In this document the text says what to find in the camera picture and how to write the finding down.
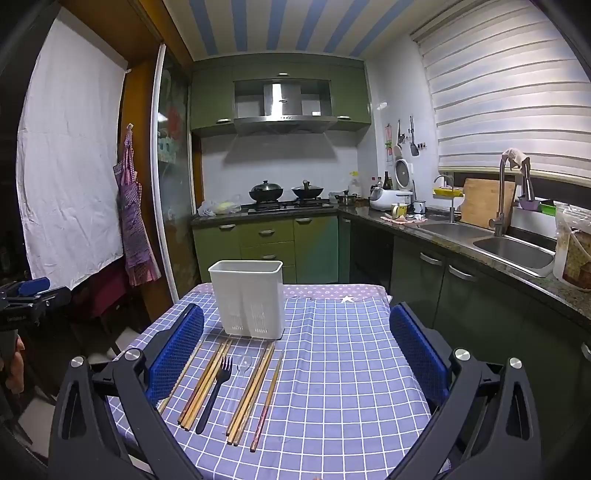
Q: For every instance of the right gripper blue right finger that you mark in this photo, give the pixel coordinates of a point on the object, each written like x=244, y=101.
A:
x=431, y=371

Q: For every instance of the black wok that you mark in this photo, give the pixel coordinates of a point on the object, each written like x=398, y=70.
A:
x=306, y=191
x=266, y=192

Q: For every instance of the glass sliding door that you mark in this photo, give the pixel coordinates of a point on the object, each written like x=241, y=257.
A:
x=171, y=173

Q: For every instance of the yellow sponge rack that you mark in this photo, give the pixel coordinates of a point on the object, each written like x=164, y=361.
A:
x=448, y=192

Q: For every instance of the black plastic fork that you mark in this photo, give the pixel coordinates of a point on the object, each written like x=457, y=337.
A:
x=222, y=376

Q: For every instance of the black wok left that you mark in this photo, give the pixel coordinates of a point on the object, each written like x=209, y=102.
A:
x=266, y=192

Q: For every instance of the white plastic utensil holder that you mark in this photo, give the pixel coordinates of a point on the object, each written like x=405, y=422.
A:
x=249, y=297

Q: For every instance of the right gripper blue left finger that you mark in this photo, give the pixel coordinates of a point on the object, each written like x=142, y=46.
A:
x=168, y=352

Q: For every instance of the green cabinets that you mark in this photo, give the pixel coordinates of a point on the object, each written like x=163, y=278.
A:
x=213, y=87
x=308, y=246

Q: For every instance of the person left hand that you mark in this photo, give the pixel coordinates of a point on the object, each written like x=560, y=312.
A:
x=15, y=369

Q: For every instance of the yellow mug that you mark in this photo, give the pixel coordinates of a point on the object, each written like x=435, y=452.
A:
x=399, y=210

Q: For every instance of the steel double sink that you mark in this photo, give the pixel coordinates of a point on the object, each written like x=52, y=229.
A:
x=518, y=254

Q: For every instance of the dark wooden chopstick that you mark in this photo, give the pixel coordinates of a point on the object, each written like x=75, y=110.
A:
x=266, y=405

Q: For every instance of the green upper cabinets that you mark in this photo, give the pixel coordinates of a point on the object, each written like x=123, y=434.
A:
x=213, y=87

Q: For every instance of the clear plastic spoon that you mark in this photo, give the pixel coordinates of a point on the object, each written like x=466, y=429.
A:
x=236, y=386

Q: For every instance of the purple checkered apron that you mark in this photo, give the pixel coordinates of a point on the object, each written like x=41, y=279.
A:
x=140, y=262

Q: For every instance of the steel kitchen faucet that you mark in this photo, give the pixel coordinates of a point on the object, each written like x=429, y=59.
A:
x=511, y=158

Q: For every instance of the white hanging sheet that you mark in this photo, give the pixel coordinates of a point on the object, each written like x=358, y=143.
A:
x=67, y=147

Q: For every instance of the white striped window blind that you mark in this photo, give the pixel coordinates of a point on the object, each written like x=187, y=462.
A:
x=502, y=76

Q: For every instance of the wooden cutting board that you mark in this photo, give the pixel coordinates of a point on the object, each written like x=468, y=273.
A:
x=481, y=201

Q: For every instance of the purple checkered tablecloth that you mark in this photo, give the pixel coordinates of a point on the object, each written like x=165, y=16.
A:
x=346, y=406

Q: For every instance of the white rice cooker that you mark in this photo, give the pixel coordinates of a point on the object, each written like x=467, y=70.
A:
x=382, y=199

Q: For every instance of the hanging black spatula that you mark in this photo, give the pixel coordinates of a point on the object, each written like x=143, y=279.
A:
x=413, y=145

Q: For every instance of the green lower cabinets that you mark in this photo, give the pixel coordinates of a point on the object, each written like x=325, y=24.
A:
x=308, y=246

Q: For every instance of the plastic bag on counter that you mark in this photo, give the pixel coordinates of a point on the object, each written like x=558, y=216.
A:
x=211, y=208

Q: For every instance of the black wok right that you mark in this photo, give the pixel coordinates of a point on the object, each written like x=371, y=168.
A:
x=306, y=191

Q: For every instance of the steel range hood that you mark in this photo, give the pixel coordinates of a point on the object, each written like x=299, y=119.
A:
x=281, y=107

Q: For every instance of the clear food container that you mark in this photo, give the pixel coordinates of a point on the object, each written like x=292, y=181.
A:
x=572, y=256

